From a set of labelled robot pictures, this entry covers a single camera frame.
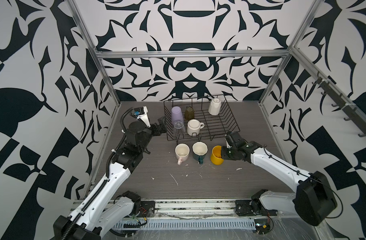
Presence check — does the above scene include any dark green mug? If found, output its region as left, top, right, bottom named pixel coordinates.
left=192, top=142, right=208, bottom=165

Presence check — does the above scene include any olive textured glass cup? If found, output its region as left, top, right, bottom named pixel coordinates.
left=185, top=106, right=195, bottom=121

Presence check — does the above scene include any white mug red inside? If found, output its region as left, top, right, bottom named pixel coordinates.
left=187, top=119, right=205, bottom=137

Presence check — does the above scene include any lilac plastic cup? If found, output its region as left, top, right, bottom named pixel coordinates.
left=171, top=106, right=184, bottom=125

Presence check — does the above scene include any black wire dish rack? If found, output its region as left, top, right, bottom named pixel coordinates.
left=163, top=95, right=240, bottom=143

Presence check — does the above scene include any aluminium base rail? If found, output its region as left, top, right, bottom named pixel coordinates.
left=70, top=197, right=292, bottom=220

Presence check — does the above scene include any pink cream mug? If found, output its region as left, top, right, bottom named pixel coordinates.
left=175, top=144, right=190, bottom=165

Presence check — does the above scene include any clear glass cup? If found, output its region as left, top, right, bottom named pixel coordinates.
left=173, top=120, right=186, bottom=139

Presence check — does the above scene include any yellow mug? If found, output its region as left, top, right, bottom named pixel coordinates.
left=211, top=146, right=224, bottom=165

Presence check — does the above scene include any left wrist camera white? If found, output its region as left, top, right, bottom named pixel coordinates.
left=133, top=106, right=150, bottom=128

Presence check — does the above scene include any white faceted mug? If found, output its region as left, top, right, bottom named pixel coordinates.
left=208, top=98, right=222, bottom=116

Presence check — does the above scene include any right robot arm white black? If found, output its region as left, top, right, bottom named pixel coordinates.
left=221, top=132, right=343, bottom=226

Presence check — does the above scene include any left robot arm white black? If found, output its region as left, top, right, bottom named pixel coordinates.
left=53, top=107, right=166, bottom=240

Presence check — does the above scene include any wall hook rail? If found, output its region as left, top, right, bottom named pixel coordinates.
left=311, top=72, right=366, bottom=138

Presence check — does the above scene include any white slotted cable duct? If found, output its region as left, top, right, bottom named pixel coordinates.
left=113, top=219, right=256, bottom=231

